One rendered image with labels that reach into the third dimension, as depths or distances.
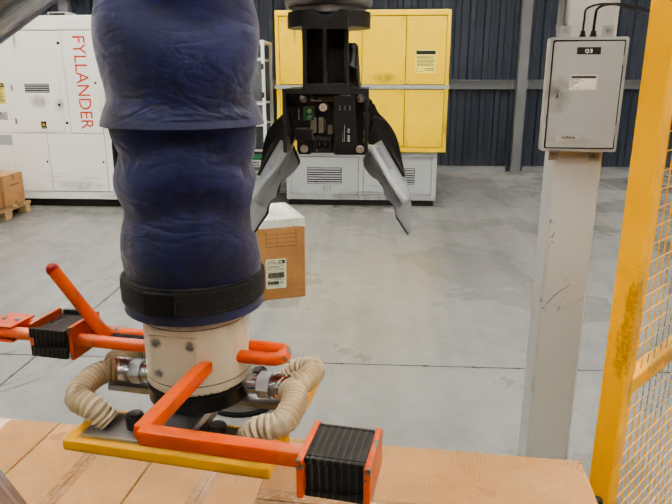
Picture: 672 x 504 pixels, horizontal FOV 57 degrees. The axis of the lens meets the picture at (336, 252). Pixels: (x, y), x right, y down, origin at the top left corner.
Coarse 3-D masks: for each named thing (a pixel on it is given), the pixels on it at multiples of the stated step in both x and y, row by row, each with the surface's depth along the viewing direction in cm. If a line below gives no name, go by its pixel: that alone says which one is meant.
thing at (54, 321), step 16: (48, 320) 108; (64, 320) 109; (80, 320) 106; (32, 336) 104; (48, 336) 103; (64, 336) 102; (32, 352) 105; (48, 352) 104; (64, 352) 103; (80, 352) 105
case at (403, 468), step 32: (384, 448) 124; (416, 448) 124; (288, 480) 114; (384, 480) 114; (416, 480) 114; (448, 480) 114; (480, 480) 114; (512, 480) 114; (544, 480) 114; (576, 480) 114
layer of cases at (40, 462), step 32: (0, 448) 194; (32, 448) 194; (32, 480) 179; (64, 480) 179; (96, 480) 179; (128, 480) 179; (160, 480) 179; (192, 480) 179; (224, 480) 179; (256, 480) 179
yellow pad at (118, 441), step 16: (128, 416) 96; (80, 432) 97; (96, 432) 97; (112, 432) 97; (128, 432) 97; (224, 432) 94; (64, 448) 96; (80, 448) 95; (96, 448) 94; (112, 448) 94; (128, 448) 93; (144, 448) 93; (160, 448) 93; (176, 464) 92; (192, 464) 91; (208, 464) 90; (224, 464) 90; (240, 464) 90; (256, 464) 89; (272, 464) 90
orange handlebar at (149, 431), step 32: (0, 320) 109; (32, 320) 111; (256, 352) 98; (288, 352) 99; (192, 384) 89; (160, 416) 80; (192, 448) 75; (224, 448) 74; (256, 448) 73; (288, 448) 72
